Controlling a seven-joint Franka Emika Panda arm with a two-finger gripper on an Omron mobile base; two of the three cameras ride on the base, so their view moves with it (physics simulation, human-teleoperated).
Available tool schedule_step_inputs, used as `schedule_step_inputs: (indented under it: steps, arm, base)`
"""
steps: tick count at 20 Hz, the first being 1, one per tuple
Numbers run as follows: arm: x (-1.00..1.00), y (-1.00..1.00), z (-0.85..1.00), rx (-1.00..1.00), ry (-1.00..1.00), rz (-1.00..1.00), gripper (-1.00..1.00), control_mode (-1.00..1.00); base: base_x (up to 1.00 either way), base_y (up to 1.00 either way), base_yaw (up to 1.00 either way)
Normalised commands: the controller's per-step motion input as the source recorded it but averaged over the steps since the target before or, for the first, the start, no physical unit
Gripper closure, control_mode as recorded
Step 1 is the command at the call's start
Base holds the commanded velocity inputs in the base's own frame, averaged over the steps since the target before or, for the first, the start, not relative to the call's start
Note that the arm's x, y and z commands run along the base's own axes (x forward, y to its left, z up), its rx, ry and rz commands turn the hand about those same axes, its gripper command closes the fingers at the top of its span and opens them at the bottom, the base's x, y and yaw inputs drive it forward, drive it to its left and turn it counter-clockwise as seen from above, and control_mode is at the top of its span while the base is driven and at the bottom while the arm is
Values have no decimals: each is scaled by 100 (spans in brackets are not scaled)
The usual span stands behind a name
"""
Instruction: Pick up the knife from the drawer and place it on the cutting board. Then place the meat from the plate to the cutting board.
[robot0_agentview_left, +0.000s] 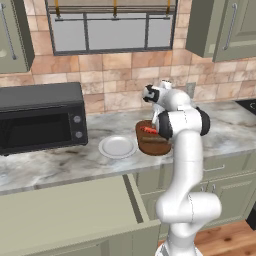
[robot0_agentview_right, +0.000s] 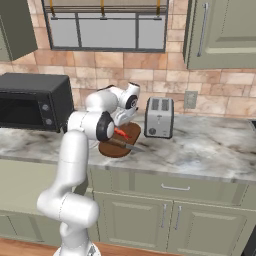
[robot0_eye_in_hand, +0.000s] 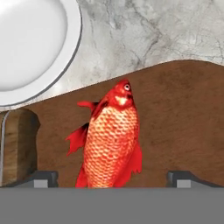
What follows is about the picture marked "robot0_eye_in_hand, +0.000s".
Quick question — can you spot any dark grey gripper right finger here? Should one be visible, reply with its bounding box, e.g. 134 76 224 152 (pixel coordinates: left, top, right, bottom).
165 170 224 188

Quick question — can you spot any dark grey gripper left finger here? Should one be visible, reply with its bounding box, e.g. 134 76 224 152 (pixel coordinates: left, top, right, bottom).
4 170 60 188

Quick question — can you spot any brown wooden cutting board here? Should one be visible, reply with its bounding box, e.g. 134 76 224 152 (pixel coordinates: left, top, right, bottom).
0 59 224 188

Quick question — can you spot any white round plate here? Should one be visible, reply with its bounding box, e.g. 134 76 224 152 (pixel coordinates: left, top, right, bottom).
0 0 84 108

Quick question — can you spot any red orange fish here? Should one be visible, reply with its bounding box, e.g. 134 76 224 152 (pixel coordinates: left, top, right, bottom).
65 78 144 188

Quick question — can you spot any wooden-handled knife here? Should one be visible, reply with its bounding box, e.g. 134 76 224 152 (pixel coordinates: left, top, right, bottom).
0 108 41 188

